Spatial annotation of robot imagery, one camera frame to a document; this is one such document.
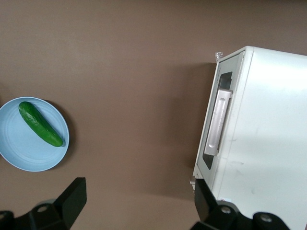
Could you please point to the light blue round plate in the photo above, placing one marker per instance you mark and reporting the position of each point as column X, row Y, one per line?
column 21, row 148

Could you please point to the white toaster oven body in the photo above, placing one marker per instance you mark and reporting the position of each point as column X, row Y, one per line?
column 271, row 119

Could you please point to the clear tape piece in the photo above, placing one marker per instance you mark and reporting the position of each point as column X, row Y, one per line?
column 218, row 56

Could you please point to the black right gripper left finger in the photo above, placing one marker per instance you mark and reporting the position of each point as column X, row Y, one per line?
column 69, row 201

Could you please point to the green cucumber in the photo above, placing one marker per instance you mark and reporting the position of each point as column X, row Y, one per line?
column 39, row 124

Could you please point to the brown table cover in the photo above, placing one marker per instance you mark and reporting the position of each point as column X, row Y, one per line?
column 132, row 72

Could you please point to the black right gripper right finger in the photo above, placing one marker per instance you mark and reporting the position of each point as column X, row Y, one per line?
column 206, row 206

